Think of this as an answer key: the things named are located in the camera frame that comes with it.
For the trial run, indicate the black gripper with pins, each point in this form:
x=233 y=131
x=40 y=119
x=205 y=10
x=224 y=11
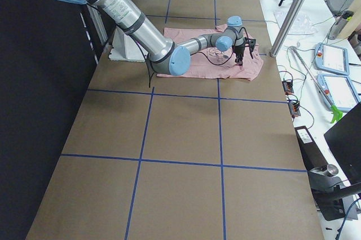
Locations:
x=239 y=51

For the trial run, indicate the aluminium frame post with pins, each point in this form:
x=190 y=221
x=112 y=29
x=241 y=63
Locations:
x=284 y=30

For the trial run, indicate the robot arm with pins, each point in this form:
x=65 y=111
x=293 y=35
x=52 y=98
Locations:
x=164 y=55

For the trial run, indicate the clear plastic bag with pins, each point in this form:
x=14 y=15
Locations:
x=302 y=24

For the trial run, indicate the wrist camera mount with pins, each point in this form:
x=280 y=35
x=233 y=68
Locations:
x=250 y=44

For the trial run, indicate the grey water bottle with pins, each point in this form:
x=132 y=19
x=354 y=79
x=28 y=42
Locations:
x=339 y=24

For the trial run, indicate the pink Snoopy t-shirt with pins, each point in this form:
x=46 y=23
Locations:
x=210 y=63

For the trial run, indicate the blue teach pendant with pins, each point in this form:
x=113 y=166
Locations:
x=332 y=59
x=340 y=90

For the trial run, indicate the orange terminal block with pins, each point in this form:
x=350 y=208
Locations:
x=288 y=86
x=294 y=108

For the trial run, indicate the metal reacher grabber tool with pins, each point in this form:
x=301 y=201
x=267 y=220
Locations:
x=337 y=114

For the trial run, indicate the black monitor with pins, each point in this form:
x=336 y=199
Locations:
x=344 y=142

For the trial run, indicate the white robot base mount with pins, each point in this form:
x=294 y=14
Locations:
x=124 y=48

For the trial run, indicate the black box with label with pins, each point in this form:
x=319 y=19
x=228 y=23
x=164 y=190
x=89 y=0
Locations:
x=311 y=154

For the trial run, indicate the far blue teach pendant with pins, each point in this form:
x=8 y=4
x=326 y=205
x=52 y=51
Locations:
x=332 y=59

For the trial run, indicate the near blue teach pendant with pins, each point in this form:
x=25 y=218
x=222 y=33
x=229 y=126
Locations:
x=340 y=90

